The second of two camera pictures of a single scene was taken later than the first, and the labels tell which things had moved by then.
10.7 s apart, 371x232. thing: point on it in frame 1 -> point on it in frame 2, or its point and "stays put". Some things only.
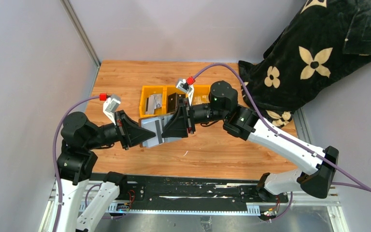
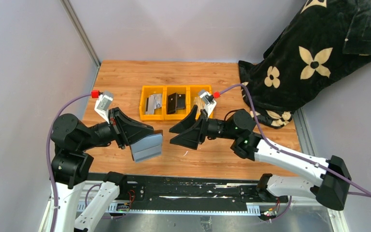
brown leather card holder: x=156 y=124 -> x=147 y=146
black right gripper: x=188 y=118 -> x=203 y=128
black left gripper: x=122 y=129 stays put
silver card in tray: x=154 y=101 stays put
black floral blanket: x=322 y=35 stays put
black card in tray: x=173 y=101 stays put
